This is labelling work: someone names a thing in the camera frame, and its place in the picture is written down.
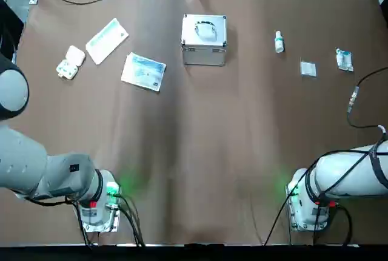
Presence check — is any black left base cable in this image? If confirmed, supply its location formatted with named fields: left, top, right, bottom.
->
left=116, top=192, right=147, bottom=247

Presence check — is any black base cable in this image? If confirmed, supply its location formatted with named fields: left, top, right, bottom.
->
left=313, top=203, right=354, bottom=246
left=116, top=192, right=147, bottom=247
left=262, top=194, right=292, bottom=246

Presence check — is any right arm cable with connector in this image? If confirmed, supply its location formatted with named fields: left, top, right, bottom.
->
left=346, top=66, right=388, bottom=131

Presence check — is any long white teal-striped packet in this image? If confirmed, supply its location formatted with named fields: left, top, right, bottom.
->
left=85, top=18, right=130, bottom=66

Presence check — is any silver aluminium first-aid case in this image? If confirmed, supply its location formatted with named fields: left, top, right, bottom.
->
left=181, top=13, right=227, bottom=67

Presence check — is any white disinfectant bottle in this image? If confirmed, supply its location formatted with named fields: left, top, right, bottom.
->
left=274, top=30, right=285, bottom=53

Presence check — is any blue white mask packet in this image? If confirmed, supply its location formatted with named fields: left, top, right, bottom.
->
left=121, top=52, right=167, bottom=93

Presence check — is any white blue bandage packet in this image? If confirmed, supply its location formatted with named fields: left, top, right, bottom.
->
left=335, top=48, right=355, bottom=72

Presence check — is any black right base cable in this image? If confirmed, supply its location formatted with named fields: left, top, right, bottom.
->
left=262, top=194, right=292, bottom=246
left=313, top=203, right=354, bottom=246

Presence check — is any open white pill box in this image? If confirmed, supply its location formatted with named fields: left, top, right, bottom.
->
left=55, top=45, right=87, bottom=81

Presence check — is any small white gauze packet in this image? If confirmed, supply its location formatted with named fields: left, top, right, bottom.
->
left=299, top=59, right=318, bottom=78

